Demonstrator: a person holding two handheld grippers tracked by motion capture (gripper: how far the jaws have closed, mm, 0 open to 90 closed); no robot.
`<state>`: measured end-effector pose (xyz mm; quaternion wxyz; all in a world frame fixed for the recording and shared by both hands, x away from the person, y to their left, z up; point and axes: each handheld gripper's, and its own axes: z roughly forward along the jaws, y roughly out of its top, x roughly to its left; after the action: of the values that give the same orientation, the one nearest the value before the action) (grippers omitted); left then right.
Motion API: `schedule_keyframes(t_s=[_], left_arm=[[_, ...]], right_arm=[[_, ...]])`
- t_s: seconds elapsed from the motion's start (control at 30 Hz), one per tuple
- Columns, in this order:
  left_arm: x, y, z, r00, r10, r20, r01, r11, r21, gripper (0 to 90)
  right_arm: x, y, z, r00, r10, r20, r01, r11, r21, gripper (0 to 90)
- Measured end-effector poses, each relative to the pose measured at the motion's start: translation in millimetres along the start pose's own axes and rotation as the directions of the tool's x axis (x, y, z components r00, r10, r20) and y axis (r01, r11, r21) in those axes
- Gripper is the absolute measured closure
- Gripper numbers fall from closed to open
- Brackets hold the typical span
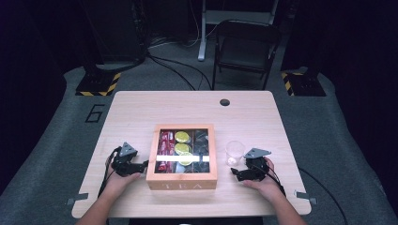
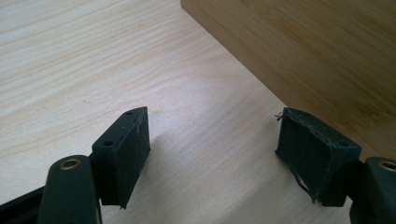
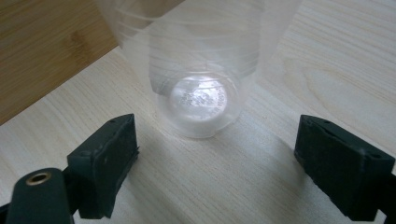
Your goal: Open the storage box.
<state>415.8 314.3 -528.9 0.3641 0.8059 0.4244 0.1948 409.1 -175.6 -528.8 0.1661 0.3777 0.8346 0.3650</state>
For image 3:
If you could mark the clear plastic cup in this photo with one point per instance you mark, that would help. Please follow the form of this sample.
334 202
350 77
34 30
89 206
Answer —
199 46

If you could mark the white creamer capsule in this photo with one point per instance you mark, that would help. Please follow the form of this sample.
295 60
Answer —
199 99

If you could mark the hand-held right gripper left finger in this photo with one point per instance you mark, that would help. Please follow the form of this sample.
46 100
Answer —
99 168

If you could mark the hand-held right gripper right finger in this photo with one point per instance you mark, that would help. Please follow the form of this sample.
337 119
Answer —
342 174

